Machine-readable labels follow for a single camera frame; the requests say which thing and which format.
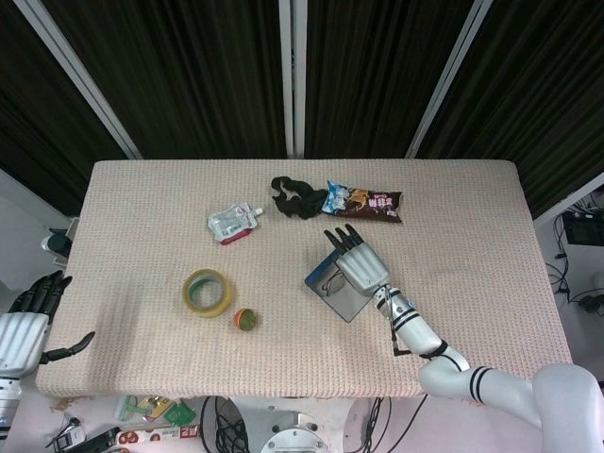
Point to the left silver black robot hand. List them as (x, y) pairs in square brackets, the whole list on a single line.
[(21, 337)]

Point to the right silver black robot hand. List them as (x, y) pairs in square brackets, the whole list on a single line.
[(363, 269)]

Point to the wire-frame eyeglasses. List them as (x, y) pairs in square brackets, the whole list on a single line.
[(331, 284)]

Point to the grey blue-edged box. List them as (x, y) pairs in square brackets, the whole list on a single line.
[(349, 304)]

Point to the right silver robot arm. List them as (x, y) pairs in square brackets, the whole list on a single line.
[(472, 377)]

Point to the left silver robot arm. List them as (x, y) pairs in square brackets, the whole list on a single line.
[(8, 401)]

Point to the round white robot base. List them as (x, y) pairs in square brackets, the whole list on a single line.
[(296, 436)]

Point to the brown blue snack bag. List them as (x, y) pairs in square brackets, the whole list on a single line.
[(368, 203)]

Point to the black crumpled cloth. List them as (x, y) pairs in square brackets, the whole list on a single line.
[(295, 205)]

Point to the grey dark round caster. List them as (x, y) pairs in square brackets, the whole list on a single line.
[(59, 241)]

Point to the black handheld device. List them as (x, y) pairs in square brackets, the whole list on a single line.
[(89, 441)]

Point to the orange green small ball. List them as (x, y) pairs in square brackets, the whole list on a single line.
[(246, 320)]

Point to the green white packet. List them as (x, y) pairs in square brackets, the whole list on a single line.
[(129, 407)]

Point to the silver red drink pouch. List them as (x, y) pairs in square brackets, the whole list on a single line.
[(231, 222)]

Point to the yellowish clear tape roll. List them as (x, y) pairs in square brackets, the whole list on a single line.
[(223, 302)]

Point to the beige woven tablecloth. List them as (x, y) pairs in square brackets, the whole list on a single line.
[(141, 236)]

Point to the red white flat box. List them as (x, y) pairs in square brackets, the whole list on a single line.
[(160, 435)]

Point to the green circuit board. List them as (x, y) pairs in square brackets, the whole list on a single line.
[(179, 414)]

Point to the dark curtain panel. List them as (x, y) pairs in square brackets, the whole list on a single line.
[(28, 118), (377, 71), (179, 71), (542, 94)]

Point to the white partition post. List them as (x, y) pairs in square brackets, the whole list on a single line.
[(80, 80), (286, 75), (571, 193), (448, 80), (299, 75)]

